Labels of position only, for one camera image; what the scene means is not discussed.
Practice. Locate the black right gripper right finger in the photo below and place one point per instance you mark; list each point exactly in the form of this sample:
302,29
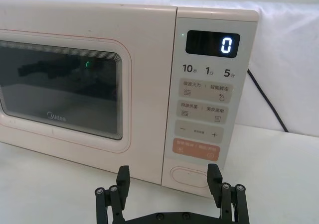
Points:
215,181

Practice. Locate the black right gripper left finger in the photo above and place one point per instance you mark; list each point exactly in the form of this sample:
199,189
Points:
122,184

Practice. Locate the white table cloth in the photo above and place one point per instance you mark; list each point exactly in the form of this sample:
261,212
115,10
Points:
49,184

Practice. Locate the oven control panel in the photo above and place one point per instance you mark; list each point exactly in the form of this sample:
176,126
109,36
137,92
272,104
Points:
199,97

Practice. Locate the cream microwave oven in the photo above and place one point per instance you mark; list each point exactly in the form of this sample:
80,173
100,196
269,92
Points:
144,84

